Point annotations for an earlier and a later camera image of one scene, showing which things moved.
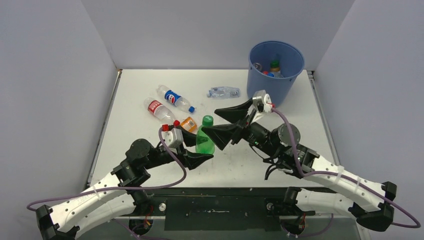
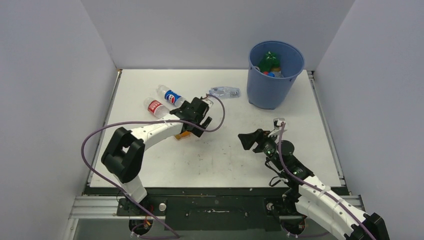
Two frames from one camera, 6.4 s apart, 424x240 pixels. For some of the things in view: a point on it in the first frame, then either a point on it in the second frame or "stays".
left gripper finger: [191, 159] to [198, 132]
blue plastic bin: [291, 59] stays
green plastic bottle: [203, 143] to [269, 62]
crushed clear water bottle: [223, 92] stays
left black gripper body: [164, 156] to [199, 119]
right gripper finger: [236, 114] to [264, 133]
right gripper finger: [222, 133] to [248, 139]
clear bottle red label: [160, 110] stays
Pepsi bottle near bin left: [180, 103] stays
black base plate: [218, 209] stays
